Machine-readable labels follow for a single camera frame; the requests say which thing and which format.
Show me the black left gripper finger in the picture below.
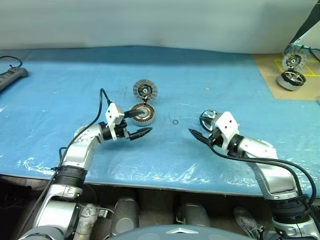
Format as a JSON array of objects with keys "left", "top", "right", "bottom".
[
  {"left": 123, "top": 109, "right": 149, "bottom": 119},
  {"left": 128, "top": 127, "right": 153, "bottom": 141}
]

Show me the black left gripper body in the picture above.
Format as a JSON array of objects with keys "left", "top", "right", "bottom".
[{"left": 114, "top": 118, "right": 132, "bottom": 141}]

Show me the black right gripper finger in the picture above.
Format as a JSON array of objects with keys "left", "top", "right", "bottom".
[
  {"left": 187, "top": 128, "right": 210, "bottom": 145},
  {"left": 201, "top": 115, "right": 218, "bottom": 130}
]

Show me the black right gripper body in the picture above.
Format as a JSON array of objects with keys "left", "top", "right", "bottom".
[{"left": 206, "top": 127, "right": 224, "bottom": 149}]

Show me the copper wound motor stator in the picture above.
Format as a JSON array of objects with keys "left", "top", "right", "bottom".
[{"left": 131, "top": 103, "right": 156, "bottom": 126}]

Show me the silver motor rotor disc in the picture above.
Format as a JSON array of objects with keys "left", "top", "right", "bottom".
[{"left": 132, "top": 78, "right": 158, "bottom": 101}]

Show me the motor cover with circuit board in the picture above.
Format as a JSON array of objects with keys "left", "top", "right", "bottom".
[{"left": 281, "top": 50, "right": 307, "bottom": 72}]

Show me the blue plastic table mat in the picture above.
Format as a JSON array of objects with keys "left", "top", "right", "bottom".
[{"left": 0, "top": 44, "right": 320, "bottom": 196}]

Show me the brown cardboard sheet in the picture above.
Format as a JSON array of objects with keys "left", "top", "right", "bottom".
[{"left": 252, "top": 52, "right": 320, "bottom": 101}]

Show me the grey rounded right leg shell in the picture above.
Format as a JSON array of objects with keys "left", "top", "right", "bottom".
[{"left": 180, "top": 203, "right": 212, "bottom": 228}]

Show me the grey rounded leg shell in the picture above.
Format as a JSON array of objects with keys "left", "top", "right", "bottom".
[
  {"left": 180, "top": 203, "right": 212, "bottom": 228},
  {"left": 113, "top": 197, "right": 140, "bottom": 236}
]

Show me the grey rounded left leg shell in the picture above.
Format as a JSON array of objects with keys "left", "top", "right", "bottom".
[{"left": 113, "top": 197, "right": 140, "bottom": 236}]

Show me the grey sneaker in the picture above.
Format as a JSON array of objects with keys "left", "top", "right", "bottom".
[{"left": 233, "top": 206, "right": 266, "bottom": 238}]

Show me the grey robot chest shell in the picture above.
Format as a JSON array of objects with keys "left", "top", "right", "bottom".
[{"left": 106, "top": 224, "right": 213, "bottom": 240}]

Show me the dark grey power strip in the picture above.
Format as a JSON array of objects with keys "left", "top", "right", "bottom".
[{"left": 0, "top": 67, "right": 30, "bottom": 93}]

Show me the dark leaning board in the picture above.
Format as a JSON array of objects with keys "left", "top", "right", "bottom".
[{"left": 284, "top": 21, "right": 320, "bottom": 51}]

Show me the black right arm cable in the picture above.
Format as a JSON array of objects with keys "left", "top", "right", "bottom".
[{"left": 207, "top": 134, "right": 318, "bottom": 218}]

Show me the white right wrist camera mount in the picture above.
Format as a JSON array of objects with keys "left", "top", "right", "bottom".
[{"left": 211, "top": 111, "right": 241, "bottom": 156}]

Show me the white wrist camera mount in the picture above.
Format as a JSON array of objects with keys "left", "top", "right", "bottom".
[
  {"left": 211, "top": 111, "right": 241, "bottom": 156},
  {"left": 104, "top": 102, "right": 125, "bottom": 143}
]

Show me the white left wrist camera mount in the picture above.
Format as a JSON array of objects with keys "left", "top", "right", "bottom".
[{"left": 104, "top": 102, "right": 125, "bottom": 143}]

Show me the thin white cable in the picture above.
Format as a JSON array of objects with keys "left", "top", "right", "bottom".
[{"left": 94, "top": 206, "right": 116, "bottom": 219}]

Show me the black power strip cable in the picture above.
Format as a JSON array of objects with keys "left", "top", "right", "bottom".
[{"left": 0, "top": 55, "right": 24, "bottom": 70}]

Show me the thin black cable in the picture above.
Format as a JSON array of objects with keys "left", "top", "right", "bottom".
[{"left": 301, "top": 44, "right": 320, "bottom": 63}]

